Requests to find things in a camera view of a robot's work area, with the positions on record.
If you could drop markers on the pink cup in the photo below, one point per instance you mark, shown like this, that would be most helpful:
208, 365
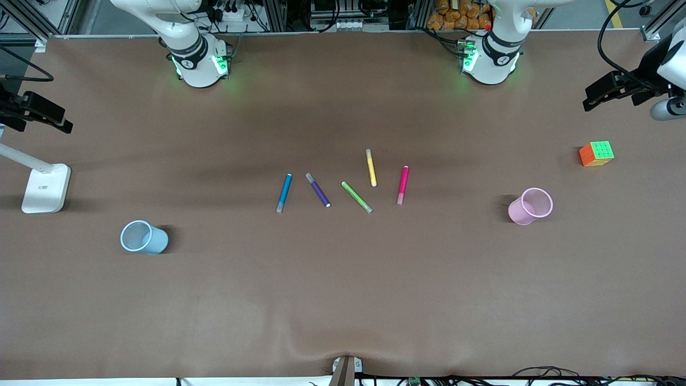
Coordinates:
517, 212

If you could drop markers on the orange snack bag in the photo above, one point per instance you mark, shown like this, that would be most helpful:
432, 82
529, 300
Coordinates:
455, 19

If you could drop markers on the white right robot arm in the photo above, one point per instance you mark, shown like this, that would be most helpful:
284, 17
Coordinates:
187, 32

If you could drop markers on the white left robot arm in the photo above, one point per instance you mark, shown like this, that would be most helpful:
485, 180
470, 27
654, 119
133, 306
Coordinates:
501, 43

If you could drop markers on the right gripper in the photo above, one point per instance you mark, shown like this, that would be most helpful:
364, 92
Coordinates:
12, 106

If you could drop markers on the white power strip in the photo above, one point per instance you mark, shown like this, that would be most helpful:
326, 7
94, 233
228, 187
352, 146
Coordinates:
236, 15

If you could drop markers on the pink marker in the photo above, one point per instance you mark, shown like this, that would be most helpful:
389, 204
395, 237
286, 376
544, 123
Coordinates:
403, 185

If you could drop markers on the colourful puzzle cube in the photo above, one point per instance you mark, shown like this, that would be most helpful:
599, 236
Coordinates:
600, 151

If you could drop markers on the aluminium camera post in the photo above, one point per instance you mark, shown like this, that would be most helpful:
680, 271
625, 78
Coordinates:
344, 372

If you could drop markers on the white desk lamp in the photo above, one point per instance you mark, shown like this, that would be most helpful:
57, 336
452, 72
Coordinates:
45, 187

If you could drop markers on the purple marker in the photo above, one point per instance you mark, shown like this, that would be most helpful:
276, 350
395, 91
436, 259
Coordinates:
320, 193

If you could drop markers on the light blue cup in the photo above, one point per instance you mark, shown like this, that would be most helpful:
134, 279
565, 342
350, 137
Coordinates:
155, 241

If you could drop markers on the aluminium frame corner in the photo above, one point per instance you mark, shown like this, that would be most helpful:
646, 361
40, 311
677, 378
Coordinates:
32, 21
662, 24

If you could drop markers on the blue marker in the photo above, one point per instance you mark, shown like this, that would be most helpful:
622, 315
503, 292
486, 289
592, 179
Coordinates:
284, 192

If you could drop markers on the grey equipment rack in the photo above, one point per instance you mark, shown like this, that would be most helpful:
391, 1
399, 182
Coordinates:
348, 24

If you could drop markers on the green marker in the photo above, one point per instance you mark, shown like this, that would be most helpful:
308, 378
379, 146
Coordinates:
355, 196

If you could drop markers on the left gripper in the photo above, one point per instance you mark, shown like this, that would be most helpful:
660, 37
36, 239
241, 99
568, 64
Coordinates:
645, 75

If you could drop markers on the yellow marker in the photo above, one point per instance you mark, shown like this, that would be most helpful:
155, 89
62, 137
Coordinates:
371, 169

